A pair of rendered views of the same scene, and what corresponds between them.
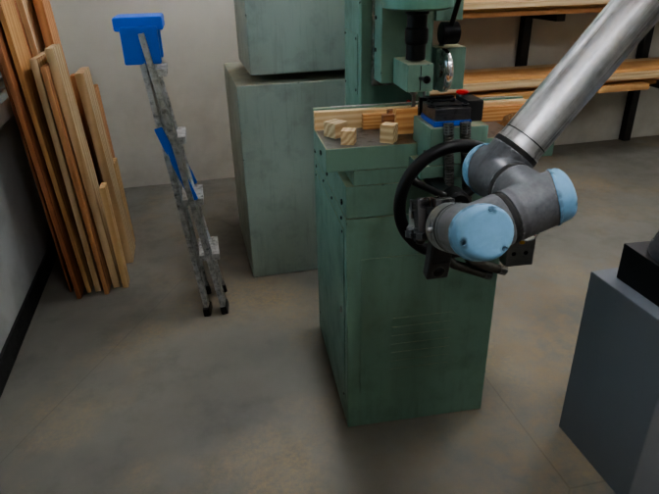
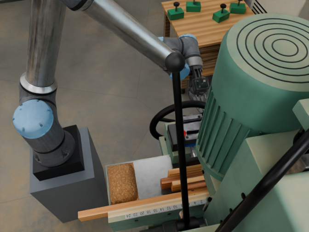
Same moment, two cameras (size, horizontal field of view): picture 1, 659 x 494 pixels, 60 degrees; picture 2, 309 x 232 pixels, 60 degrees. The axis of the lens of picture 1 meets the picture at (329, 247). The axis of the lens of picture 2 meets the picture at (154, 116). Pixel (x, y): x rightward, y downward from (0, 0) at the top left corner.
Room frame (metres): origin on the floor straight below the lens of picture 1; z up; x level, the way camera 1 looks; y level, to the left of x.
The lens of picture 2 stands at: (1.83, -0.43, 1.76)
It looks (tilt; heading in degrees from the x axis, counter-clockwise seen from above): 55 degrees down; 178
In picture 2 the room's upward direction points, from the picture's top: straight up
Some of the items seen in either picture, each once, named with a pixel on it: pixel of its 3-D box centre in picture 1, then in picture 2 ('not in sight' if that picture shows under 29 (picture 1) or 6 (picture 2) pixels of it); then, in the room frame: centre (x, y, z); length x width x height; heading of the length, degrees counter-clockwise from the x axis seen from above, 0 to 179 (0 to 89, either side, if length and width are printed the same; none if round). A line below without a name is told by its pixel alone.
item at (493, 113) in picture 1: (461, 115); (169, 199); (1.57, -0.37, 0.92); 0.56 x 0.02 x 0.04; 99
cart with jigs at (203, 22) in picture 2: not in sight; (208, 38); (0.05, 0.07, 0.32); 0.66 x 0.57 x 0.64; 104
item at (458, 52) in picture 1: (446, 67); not in sight; (1.75, -0.36, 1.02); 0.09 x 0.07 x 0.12; 99
